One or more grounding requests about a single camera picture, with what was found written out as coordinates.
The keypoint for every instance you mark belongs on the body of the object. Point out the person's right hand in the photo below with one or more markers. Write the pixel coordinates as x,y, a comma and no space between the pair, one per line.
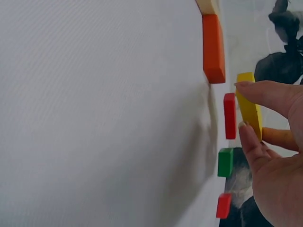
279,184

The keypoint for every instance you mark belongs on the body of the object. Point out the light orange wooden block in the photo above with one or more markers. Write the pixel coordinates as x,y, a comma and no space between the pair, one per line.
278,138

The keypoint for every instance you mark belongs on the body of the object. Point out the yellow wooden block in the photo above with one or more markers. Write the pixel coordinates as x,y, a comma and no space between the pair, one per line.
249,113

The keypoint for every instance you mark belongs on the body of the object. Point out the green wooden block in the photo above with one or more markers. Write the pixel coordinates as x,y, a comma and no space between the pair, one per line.
225,162

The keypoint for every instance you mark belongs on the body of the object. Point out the short red wooden block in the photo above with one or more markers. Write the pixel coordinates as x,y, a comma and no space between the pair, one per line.
223,205

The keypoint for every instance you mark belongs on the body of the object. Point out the long red wooden block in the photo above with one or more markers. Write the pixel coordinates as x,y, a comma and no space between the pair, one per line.
229,116

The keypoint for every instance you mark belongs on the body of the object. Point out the long orange wooden block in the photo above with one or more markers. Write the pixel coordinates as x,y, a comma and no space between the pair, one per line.
213,47

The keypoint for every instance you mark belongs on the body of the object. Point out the cream wooden block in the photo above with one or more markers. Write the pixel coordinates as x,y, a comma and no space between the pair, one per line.
208,6

